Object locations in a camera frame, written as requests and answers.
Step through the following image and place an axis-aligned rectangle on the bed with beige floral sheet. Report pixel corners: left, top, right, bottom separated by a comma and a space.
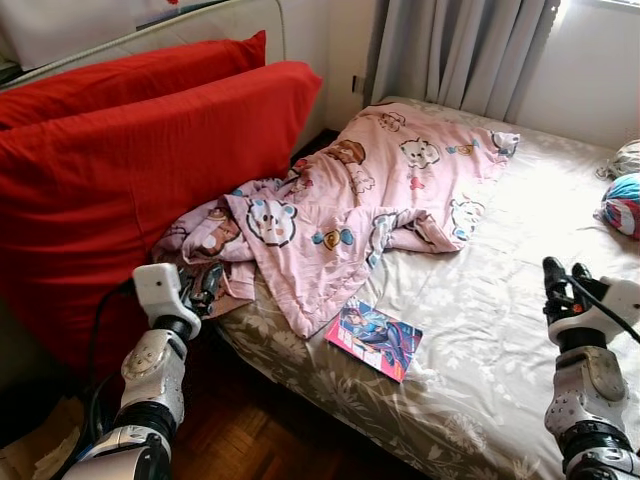
213, 95, 640, 480

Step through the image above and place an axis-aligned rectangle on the pink cartoon bear blanket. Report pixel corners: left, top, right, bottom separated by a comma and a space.
152, 100, 521, 339

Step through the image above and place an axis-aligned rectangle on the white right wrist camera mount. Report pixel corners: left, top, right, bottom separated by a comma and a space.
549, 278, 640, 328

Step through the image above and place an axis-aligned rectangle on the grey curtain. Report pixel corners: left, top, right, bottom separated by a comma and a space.
366, 0, 563, 123

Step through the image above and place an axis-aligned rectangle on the large red cushion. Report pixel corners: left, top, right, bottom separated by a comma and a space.
0, 30, 269, 131
0, 62, 324, 379

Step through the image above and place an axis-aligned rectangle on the white mattress with piped edge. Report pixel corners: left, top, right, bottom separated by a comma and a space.
0, 0, 287, 93

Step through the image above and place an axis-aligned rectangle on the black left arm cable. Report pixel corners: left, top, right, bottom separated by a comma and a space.
84, 278, 139, 441

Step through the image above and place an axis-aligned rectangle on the red white blue striped bolster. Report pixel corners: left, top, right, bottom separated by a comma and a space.
596, 172, 640, 240

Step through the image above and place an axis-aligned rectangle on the beige floral pillow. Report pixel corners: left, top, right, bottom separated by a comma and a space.
597, 139, 640, 183

